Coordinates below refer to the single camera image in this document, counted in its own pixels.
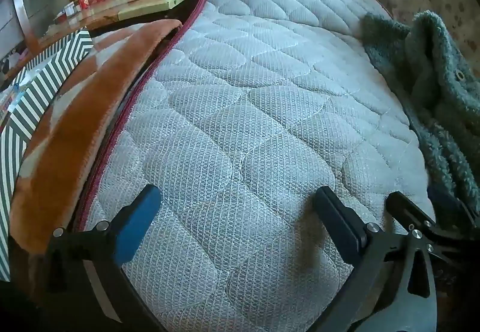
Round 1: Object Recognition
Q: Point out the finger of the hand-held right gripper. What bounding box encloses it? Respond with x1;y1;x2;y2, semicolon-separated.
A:
386;191;436;233

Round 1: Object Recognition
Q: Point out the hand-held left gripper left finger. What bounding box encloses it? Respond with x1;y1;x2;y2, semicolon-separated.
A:
45;184;164;332

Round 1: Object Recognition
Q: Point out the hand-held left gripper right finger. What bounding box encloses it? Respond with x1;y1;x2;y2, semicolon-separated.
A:
313;187;437;332

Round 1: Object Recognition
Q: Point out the striped cardboard box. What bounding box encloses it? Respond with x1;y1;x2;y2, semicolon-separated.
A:
0;28;94;280

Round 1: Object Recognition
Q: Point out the orange white plush blanket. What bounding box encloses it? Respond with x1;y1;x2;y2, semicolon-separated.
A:
9;19;184;254

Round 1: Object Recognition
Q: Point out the teal fleece garment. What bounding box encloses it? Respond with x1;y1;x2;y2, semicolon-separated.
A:
362;10;480;213

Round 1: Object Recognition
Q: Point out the white quilted mattress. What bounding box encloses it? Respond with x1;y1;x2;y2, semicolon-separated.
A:
80;0;437;332

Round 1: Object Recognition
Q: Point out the wooden coffee table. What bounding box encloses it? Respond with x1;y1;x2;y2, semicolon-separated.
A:
37;0;212;48

